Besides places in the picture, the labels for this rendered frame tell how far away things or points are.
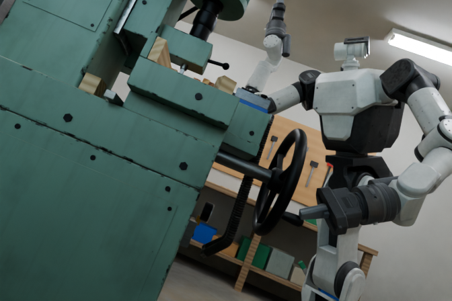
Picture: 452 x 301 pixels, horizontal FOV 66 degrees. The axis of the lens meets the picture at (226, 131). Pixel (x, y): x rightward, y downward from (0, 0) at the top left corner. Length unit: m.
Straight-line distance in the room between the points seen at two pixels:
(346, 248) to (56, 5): 1.20
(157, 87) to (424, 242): 4.27
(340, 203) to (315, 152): 3.50
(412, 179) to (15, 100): 0.84
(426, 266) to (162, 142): 4.26
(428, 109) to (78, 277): 0.99
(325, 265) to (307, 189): 2.86
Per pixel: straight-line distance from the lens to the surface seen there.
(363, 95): 1.28
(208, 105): 0.66
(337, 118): 1.34
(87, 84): 0.76
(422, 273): 4.71
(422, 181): 0.90
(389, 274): 4.57
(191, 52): 0.92
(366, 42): 1.39
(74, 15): 0.91
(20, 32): 0.94
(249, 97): 0.93
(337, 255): 1.39
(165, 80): 0.68
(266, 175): 0.89
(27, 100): 0.75
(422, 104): 1.18
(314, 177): 4.28
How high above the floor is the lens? 0.70
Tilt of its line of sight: 11 degrees up
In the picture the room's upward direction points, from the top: 23 degrees clockwise
